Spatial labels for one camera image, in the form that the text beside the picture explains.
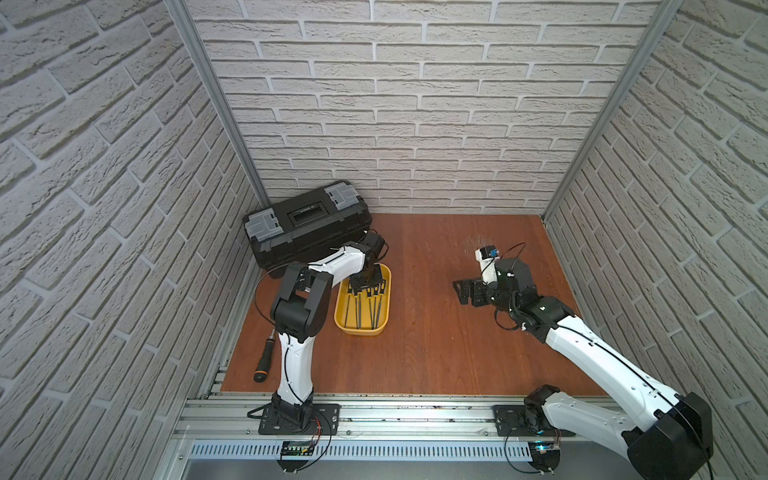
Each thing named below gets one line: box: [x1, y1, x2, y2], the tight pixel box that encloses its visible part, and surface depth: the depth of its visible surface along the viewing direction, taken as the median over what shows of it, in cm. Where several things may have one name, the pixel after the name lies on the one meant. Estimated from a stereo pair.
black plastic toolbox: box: [242, 181, 373, 268], surface depth 97 cm
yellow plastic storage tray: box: [334, 263, 392, 336], surface depth 94 cm
